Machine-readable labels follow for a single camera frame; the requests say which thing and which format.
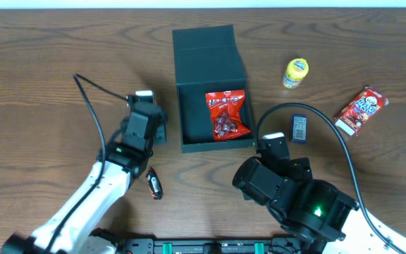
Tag red candy bag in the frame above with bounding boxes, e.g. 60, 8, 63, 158
206, 90, 250, 142

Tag yellow candy bottle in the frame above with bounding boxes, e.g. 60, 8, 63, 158
282, 58, 309, 89

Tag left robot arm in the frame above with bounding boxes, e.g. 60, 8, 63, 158
1, 90, 167, 253

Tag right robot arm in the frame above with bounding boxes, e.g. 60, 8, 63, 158
233, 133, 406, 253

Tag small blue box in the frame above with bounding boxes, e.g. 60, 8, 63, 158
291, 114, 307, 143

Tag black candy bar wrapper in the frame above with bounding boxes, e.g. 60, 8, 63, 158
146, 167, 164, 200

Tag dark green open box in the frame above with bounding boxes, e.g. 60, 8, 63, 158
172, 25, 255, 153

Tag red Hello Panda box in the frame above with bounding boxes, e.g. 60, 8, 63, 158
334, 86, 389, 136

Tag right black cable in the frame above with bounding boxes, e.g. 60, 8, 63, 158
254, 102, 406, 254

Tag black cable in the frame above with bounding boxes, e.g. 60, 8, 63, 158
254, 102, 406, 254
42, 73, 130, 254

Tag left black cable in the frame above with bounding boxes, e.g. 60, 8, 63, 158
42, 73, 130, 254

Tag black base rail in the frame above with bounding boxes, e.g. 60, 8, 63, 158
120, 237, 303, 254

